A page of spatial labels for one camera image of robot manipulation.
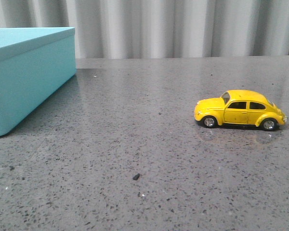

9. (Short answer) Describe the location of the yellow toy beetle car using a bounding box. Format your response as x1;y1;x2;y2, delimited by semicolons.
194;90;287;131

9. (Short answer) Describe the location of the light blue storage box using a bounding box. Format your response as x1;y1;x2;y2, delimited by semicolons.
0;27;76;136

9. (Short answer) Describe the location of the small black debris piece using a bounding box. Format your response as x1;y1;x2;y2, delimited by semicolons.
132;173;140;180

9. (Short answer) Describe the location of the white pleated curtain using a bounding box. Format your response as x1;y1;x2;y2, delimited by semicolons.
0;0;289;59

